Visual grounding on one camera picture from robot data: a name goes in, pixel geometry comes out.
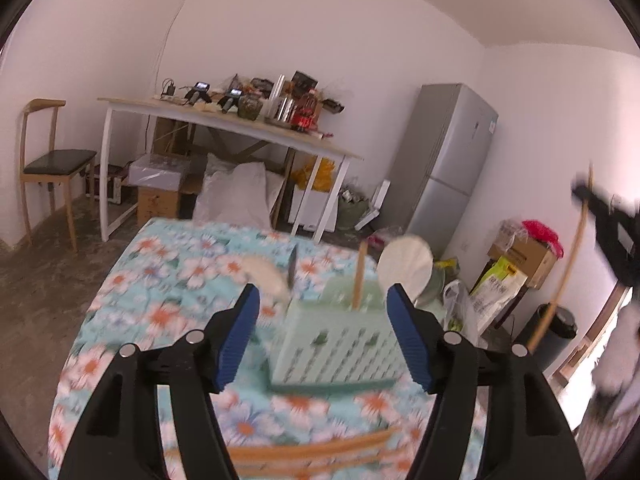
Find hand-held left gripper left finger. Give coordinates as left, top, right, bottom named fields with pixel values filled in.
left=59, top=284, right=262, bottom=480

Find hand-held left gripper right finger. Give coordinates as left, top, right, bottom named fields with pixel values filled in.
left=385, top=282, right=586, bottom=480

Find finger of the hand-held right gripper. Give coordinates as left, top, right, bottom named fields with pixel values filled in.
left=571, top=180, right=601, bottom=206

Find wooden chopstick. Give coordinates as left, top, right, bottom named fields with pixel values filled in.
left=527, top=161, right=596, bottom=352
left=235, top=452, right=416, bottom=476
left=351, top=241, right=370, bottom=310
left=165, top=427, right=401, bottom=461

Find green utensil holder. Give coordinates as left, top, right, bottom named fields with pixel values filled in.
left=269, top=280, right=407, bottom=398

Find white ceramic spoon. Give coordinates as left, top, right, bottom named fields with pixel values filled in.
left=241, top=255, right=293, bottom=303

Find person's right forearm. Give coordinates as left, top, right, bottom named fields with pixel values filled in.
left=590, top=285, right=640, bottom=421

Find red fluffy item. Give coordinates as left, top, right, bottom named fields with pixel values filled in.
left=520, top=219, right=563, bottom=248

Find clear plastic bag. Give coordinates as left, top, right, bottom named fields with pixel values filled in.
left=442, top=280, right=481, bottom=336

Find large cardboard box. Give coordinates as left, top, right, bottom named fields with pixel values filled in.
left=487, top=220, right=563, bottom=290

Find floral tablecloth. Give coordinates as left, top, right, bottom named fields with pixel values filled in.
left=47, top=217, right=488, bottom=480

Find pink white plastic bag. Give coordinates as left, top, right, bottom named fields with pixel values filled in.
left=370, top=227, right=408, bottom=251

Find yellow green rice bag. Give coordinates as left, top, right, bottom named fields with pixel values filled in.
left=470, top=256, right=528, bottom=331

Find black trash bin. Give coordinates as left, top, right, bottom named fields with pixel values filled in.
left=512, top=304, right=578, bottom=371

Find white plastic panel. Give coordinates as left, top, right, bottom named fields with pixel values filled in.
left=355, top=179, right=393, bottom=231

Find white sack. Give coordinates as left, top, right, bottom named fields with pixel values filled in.
left=192, top=152, right=273, bottom=233

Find silver refrigerator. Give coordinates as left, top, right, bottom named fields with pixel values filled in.
left=385, top=83, right=499, bottom=261

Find yellow plastic bag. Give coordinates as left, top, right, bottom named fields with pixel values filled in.
left=292, top=156, right=337, bottom=192

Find white foam box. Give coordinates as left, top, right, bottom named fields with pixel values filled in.
left=129, top=154, right=193, bottom=191

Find wooden table white legs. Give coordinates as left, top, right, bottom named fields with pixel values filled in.
left=97, top=97, right=365, bottom=243

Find green glass jar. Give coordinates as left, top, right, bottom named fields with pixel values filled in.
left=237, top=92, right=262, bottom=122

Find steel canister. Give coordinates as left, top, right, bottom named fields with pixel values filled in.
left=274, top=95, right=297, bottom=123

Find cola bottle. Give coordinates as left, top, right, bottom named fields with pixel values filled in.
left=291, top=89, right=318, bottom=132

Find clear film roll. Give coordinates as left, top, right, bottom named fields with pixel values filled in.
left=265, top=75, right=286, bottom=118

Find wooden chair black seat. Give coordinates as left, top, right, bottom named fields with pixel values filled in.
left=20, top=99, right=98, bottom=253

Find black box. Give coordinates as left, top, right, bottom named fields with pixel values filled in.
left=291, top=71, right=319, bottom=93

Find white wall cable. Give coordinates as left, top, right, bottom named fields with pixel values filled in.
left=154, top=0, right=213, bottom=83

